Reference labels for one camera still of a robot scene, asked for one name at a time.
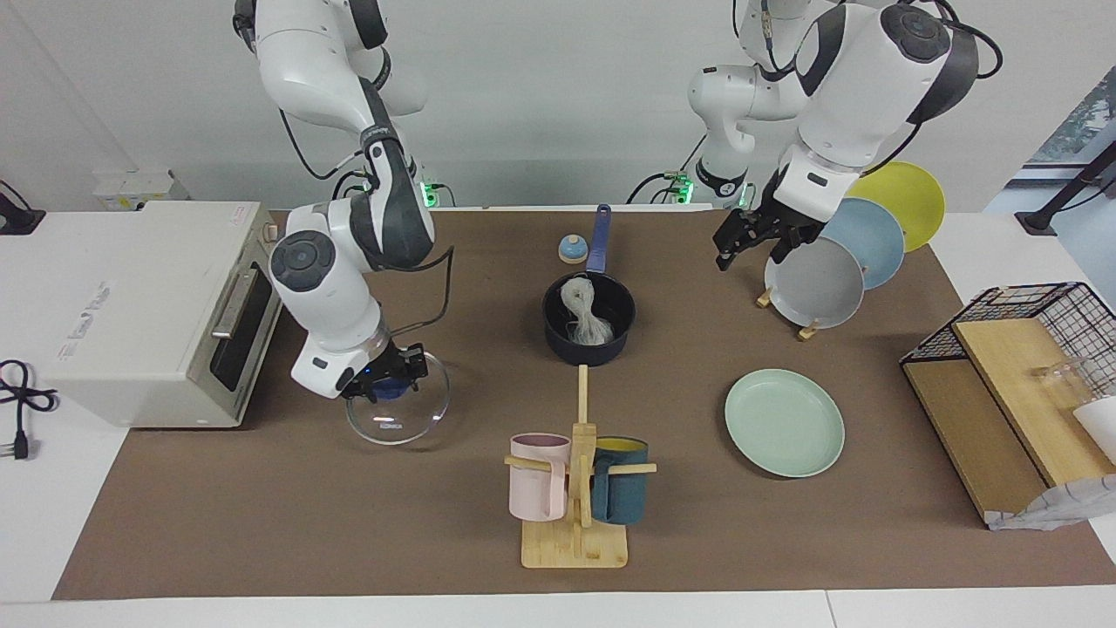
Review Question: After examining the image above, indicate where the wooden shelf with wire basket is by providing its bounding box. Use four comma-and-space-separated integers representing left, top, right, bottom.
900, 282, 1116, 524

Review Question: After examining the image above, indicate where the dark blue saucepan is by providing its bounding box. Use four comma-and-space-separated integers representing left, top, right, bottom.
541, 204, 636, 366

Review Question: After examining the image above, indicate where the pale green plate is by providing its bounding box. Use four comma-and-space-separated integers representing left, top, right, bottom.
725, 368, 846, 479

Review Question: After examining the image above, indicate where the light blue plate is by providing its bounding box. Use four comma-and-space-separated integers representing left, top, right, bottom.
820, 197, 907, 290

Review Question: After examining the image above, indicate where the black stand foot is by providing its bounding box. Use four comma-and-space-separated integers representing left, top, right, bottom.
1014, 140, 1116, 236
0, 181, 46, 236

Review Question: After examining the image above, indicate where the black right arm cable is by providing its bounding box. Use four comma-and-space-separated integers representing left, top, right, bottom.
388, 246, 456, 339

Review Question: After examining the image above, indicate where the dark teal mug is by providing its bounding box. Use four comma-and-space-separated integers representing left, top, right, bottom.
591, 436, 650, 526

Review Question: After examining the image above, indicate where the black power cable with plug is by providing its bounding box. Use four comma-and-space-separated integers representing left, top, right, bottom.
0, 359, 58, 461

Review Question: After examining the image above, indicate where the pink mug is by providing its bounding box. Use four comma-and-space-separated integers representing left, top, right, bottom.
508, 433, 572, 522

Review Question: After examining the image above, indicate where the white toaster oven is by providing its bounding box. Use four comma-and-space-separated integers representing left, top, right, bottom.
39, 201, 297, 430

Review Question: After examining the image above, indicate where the white cup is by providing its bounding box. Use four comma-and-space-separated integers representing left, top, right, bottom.
1072, 397, 1116, 463

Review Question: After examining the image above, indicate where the patterned white bag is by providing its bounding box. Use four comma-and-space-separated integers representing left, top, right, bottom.
985, 475, 1116, 531

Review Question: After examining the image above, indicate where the wooden plate rack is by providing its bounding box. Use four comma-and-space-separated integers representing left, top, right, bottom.
756, 288, 825, 341

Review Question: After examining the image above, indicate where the glass lid with blue knob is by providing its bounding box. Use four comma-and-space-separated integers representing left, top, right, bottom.
344, 353, 452, 447

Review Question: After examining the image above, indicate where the yellow plate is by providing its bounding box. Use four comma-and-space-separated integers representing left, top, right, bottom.
846, 161, 946, 254

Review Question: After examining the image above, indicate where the grey plate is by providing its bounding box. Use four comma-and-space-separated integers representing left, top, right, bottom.
764, 235, 866, 331

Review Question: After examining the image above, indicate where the white wall socket box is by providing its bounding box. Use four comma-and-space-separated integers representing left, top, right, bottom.
93, 169, 189, 212

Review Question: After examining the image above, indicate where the brown table mat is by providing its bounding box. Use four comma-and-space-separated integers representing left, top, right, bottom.
52, 208, 1116, 601

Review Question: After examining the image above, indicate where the clear glass cup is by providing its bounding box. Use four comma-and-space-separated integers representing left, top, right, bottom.
1033, 358, 1104, 406

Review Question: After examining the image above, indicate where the wooden mug tree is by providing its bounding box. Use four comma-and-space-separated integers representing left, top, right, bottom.
504, 365, 657, 570

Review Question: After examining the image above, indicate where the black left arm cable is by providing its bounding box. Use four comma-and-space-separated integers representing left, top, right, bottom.
868, 0, 1004, 175

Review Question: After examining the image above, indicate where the black base cable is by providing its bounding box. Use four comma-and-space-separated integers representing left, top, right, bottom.
330, 168, 369, 210
628, 131, 709, 207

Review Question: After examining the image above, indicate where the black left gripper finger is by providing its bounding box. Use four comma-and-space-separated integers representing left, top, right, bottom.
768, 228, 808, 264
713, 214, 756, 272

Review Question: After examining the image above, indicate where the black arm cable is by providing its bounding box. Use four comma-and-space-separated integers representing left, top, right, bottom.
388, 246, 456, 339
868, 0, 1004, 175

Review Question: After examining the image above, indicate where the white vermicelli bundle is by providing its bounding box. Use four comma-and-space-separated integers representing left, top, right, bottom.
559, 275, 614, 345

